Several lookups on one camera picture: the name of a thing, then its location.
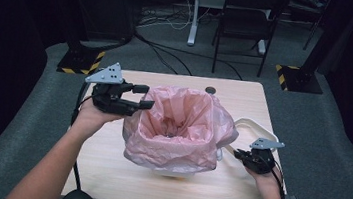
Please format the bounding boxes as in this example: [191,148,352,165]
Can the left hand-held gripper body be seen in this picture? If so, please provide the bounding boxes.
[81,58,137,116]

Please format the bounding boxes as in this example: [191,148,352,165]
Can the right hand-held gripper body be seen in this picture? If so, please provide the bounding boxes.
[246,136,286,177]

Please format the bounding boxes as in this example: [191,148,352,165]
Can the white trash can rim ring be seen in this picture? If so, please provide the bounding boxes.
[220,114,283,187]

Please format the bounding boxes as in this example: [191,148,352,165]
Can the pink plastic trash bag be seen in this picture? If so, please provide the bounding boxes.
[119,80,244,180]

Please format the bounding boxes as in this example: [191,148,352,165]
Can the person's left hand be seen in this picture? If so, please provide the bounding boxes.
[71,96,129,142]

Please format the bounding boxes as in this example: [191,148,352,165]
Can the person's right hand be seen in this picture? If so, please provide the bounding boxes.
[241,163,286,199]

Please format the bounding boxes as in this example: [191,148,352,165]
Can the black stand with striped base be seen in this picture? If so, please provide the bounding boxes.
[54,0,112,78]
[272,0,353,99]

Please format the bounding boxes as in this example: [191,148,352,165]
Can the black chair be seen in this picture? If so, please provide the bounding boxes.
[208,0,290,81]

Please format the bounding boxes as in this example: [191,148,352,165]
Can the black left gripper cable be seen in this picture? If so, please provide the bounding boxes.
[63,80,96,192]

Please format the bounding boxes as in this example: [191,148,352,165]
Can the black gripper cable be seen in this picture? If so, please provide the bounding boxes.
[63,80,96,192]
[266,160,291,199]

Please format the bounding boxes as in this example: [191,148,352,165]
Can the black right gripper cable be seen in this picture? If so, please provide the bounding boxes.
[266,160,291,199]

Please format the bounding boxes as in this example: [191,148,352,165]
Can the black floor cable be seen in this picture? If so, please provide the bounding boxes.
[130,28,247,83]

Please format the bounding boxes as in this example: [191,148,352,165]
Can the white floor cables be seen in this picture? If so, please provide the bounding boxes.
[136,0,212,37]

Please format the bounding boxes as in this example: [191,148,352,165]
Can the white desk frame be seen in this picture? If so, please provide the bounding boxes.
[186,0,272,55]

